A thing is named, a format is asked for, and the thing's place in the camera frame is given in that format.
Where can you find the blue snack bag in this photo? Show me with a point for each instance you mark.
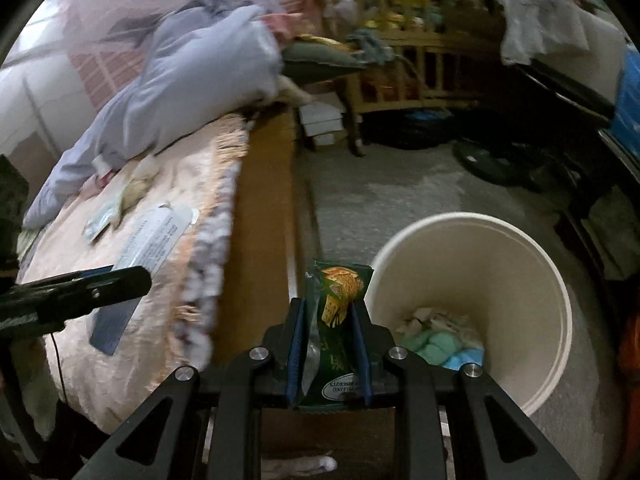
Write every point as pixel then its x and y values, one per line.
pixel 464 356

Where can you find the brown wooden bed frame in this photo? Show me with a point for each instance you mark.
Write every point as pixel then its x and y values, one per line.
pixel 273 238

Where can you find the blue tissue package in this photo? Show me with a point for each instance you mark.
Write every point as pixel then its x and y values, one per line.
pixel 626 123

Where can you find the beige crumpled cloth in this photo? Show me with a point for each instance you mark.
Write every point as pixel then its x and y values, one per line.
pixel 135 190

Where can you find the clear plastic wrapper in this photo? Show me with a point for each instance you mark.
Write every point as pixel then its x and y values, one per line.
pixel 437 320

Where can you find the wooden baby crib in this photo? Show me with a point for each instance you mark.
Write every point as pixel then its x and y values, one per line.
pixel 432 54

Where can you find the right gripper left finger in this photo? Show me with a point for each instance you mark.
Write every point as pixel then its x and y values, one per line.
pixel 207 424

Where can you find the white pink bottle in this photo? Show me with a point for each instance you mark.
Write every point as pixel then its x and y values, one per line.
pixel 104 171

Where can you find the grey striped fuzzy blanket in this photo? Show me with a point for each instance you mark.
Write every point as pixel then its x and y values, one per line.
pixel 197 314

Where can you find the pink roll pouch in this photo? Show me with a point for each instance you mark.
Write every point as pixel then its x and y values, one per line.
pixel 93 186

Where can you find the pink textured bedspread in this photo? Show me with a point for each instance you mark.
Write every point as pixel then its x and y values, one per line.
pixel 107 361

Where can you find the green fluffy cloth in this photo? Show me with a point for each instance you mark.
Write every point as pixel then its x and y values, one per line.
pixel 434 347

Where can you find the dark green snack packet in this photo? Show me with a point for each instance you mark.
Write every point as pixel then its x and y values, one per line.
pixel 330 376

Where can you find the white mosquito net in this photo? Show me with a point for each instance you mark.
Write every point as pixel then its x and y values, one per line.
pixel 103 40

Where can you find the cream trash bucket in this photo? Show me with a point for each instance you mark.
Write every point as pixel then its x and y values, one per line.
pixel 498 277

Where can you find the dark green cushion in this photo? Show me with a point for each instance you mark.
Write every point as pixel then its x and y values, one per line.
pixel 305 57

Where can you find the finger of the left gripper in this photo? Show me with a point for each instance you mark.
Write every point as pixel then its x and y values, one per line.
pixel 85 291

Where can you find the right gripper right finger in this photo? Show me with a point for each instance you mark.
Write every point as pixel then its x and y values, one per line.
pixel 443 418

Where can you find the light blue duvet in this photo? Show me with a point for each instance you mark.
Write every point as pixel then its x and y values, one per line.
pixel 205 60

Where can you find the white plastic bag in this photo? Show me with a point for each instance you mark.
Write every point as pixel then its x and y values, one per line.
pixel 541 27

